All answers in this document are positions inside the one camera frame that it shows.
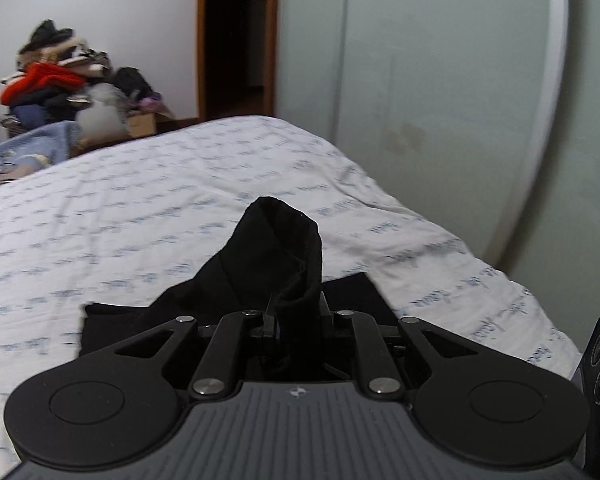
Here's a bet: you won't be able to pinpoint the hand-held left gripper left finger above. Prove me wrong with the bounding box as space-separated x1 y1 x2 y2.
113 309 280 401

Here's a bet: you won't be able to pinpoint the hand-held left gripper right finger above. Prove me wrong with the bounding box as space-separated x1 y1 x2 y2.
319 292 477 400

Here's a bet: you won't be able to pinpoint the black pants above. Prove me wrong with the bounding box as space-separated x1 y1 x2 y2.
80 196 399 382

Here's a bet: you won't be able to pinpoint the bed with white printed sheet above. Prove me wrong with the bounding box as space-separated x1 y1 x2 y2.
0 115 584 480

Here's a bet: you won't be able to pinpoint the cardboard box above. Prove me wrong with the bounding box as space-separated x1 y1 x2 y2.
124 102 177 139

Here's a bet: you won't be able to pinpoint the frosted glass wardrobe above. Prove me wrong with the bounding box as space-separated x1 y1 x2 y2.
275 0 600 378

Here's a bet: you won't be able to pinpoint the pale grey cloth bundle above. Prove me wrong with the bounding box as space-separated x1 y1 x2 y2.
75 82 130 142

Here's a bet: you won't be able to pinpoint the black bag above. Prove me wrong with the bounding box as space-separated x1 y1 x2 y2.
111 66 156 103

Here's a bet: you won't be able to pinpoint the blue printed blanket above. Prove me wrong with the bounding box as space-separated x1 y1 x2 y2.
0 121 83 192

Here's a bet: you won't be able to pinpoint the pile of clothes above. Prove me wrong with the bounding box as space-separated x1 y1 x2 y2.
0 19 113 133

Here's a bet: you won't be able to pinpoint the wooden door frame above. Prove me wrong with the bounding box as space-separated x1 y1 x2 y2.
195 0 284 124

